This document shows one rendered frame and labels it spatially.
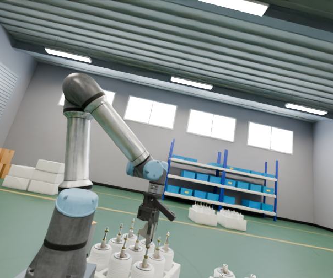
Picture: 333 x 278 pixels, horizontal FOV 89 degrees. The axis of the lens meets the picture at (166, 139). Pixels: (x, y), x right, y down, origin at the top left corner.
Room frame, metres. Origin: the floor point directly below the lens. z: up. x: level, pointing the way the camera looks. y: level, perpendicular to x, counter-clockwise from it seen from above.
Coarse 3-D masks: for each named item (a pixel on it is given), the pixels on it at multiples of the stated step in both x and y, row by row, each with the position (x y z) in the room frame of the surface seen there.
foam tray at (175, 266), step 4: (172, 264) 1.07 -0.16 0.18; (176, 264) 1.07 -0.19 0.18; (172, 268) 1.02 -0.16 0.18; (176, 268) 1.03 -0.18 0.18; (96, 272) 0.85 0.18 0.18; (100, 272) 0.86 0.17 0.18; (104, 272) 0.87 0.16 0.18; (164, 272) 0.96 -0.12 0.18; (168, 272) 0.97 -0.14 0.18; (172, 272) 0.97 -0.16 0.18; (176, 272) 1.02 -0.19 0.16; (96, 276) 0.83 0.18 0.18; (100, 276) 0.83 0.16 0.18; (104, 276) 0.84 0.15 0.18; (128, 276) 0.91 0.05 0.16; (164, 276) 0.93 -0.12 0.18; (168, 276) 0.93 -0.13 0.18; (172, 276) 0.96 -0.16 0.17; (176, 276) 1.03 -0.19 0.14
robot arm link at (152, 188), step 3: (150, 183) 0.81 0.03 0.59; (150, 186) 0.81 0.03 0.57; (153, 186) 0.79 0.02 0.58; (156, 186) 0.80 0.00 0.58; (159, 186) 0.80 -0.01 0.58; (162, 186) 0.81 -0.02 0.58; (150, 189) 0.80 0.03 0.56; (153, 189) 0.80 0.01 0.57; (156, 189) 0.79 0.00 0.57; (159, 189) 0.80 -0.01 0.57; (162, 189) 0.81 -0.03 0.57; (150, 192) 0.80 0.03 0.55; (153, 192) 0.80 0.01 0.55; (156, 192) 0.79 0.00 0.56; (159, 192) 0.80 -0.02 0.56; (162, 192) 0.81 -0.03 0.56
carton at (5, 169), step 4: (4, 164) 3.77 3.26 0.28; (8, 164) 3.82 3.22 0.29; (12, 164) 3.92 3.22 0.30; (4, 168) 3.77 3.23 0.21; (8, 168) 3.86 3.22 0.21; (0, 172) 3.77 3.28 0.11; (4, 172) 3.80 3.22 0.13; (8, 172) 3.90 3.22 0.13; (0, 176) 3.77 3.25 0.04; (4, 176) 3.84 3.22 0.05
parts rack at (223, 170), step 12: (168, 168) 5.41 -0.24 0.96; (204, 168) 6.05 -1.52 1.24; (216, 168) 5.48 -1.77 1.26; (276, 168) 5.60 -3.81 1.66; (192, 180) 5.45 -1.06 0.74; (264, 180) 6.17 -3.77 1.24; (276, 180) 5.59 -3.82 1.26; (216, 192) 6.05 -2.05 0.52; (252, 192) 5.55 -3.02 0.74; (276, 192) 5.60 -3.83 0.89; (216, 204) 5.49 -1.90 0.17; (228, 204) 5.51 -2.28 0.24; (276, 204) 5.60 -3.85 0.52; (264, 216) 6.15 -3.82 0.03
